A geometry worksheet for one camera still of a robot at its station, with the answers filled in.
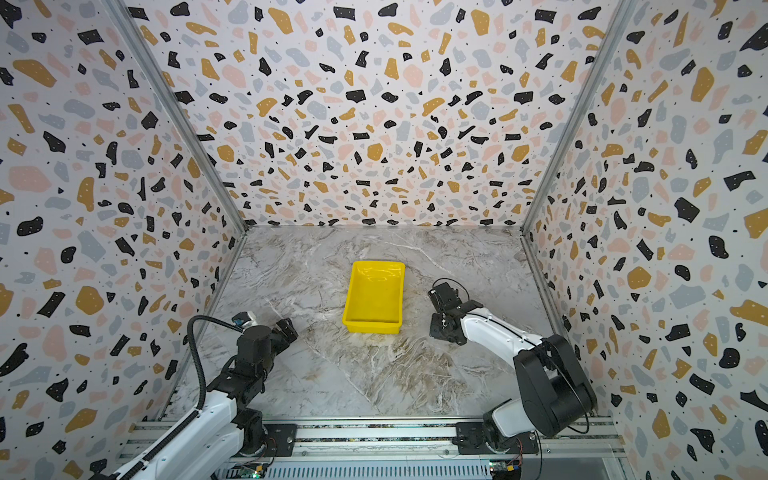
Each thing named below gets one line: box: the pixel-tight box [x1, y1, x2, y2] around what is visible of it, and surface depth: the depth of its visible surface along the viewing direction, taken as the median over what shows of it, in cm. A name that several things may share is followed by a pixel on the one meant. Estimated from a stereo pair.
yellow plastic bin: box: [342, 261, 406, 334], surface depth 100 cm
